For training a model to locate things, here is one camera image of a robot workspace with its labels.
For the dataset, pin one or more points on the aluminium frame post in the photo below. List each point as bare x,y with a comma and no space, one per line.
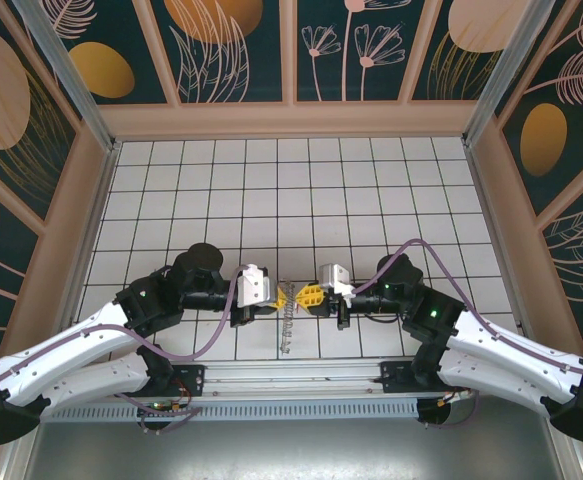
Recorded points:
73,75
503,75

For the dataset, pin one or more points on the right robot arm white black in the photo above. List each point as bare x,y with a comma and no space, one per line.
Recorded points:
511,355

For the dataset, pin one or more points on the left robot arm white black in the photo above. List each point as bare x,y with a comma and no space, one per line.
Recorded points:
61,345

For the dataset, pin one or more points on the small green circuit board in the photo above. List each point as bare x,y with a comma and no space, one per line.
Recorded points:
163,405

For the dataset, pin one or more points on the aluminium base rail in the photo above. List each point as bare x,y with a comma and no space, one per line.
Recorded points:
291,375

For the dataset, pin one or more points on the grey metal sheet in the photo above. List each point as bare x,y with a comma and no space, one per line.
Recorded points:
291,450

